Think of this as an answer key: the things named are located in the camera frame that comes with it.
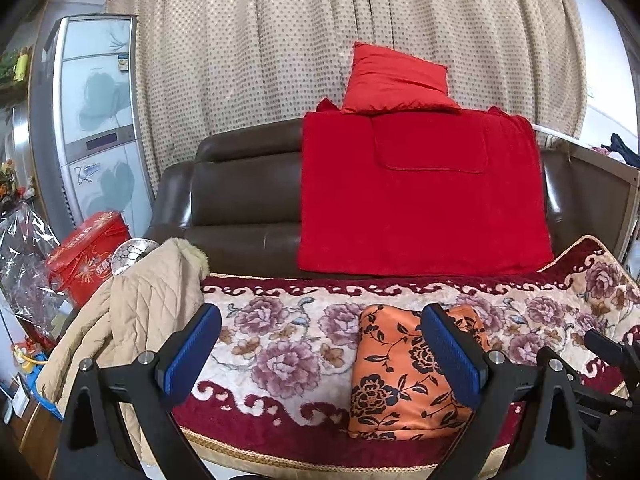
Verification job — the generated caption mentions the brown leather sofa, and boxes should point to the brown leather sofa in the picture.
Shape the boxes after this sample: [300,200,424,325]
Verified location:
[147,119,626,281]

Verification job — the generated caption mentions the red pillow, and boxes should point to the red pillow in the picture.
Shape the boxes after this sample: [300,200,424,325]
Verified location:
[341,42,462,116]

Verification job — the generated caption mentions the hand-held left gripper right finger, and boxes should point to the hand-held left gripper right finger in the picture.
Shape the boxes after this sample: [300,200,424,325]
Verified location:
[421,303,588,480]

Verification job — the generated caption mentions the clear plastic wrap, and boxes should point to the clear plastic wrap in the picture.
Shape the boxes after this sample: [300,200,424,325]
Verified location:
[0,202,71,336]

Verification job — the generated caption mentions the orange artificial flowers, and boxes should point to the orange artificial flowers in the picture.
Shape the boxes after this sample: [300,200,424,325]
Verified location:
[0,157,31,201]

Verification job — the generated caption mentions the standing air conditioner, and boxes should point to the standing air conditioner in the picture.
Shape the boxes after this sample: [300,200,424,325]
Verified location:
[27,14,156,241]

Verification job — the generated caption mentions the beige dotted curtain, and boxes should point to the beige dotted curtain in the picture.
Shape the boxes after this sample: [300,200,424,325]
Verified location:
[105,0,588,201]

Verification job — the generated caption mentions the red gift box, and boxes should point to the red gift box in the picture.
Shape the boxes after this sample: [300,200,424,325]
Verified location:
[45,211,133,308]

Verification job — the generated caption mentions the silver patterned bowl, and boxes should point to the silver patterned bowl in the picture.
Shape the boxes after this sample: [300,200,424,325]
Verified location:
[110,239,161,277]

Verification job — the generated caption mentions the grey wooden furniture panel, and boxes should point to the grey wooden furniture panel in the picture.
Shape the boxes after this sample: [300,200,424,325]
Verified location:
[532,122,640,261]

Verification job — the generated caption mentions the floral plush sofa cover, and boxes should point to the floral plush sofa cover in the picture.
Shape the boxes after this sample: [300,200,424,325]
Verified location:
[170,235,640,471]

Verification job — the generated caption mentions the orange black floral garment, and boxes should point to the orange black floral garment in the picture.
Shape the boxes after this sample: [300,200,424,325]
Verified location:
[347,304,493,441]

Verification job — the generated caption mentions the green artificial plant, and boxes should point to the green artificial plant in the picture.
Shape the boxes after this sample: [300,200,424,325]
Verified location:
[0,47,33,86]

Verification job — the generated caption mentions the red blanket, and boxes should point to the red blanket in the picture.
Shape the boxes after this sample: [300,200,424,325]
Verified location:
[296,97,555,278]

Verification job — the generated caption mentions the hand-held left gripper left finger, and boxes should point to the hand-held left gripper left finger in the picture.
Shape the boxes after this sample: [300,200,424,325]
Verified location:
[52,304,222,480]

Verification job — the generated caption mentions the beige quilted jacket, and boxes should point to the beige quilted jacket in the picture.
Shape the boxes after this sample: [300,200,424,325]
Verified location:
[36,237,210,466]

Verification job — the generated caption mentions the colourful plastic toy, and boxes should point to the colourful plastic toy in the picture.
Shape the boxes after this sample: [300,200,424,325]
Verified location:
[12,342,48,376]

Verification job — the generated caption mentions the dark clothing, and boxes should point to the dark clothing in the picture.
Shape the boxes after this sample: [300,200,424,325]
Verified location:
[600,132,640,168]

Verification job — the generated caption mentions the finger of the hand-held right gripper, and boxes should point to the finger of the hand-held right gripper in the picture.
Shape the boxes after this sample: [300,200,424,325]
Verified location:
[584,329,640,386]

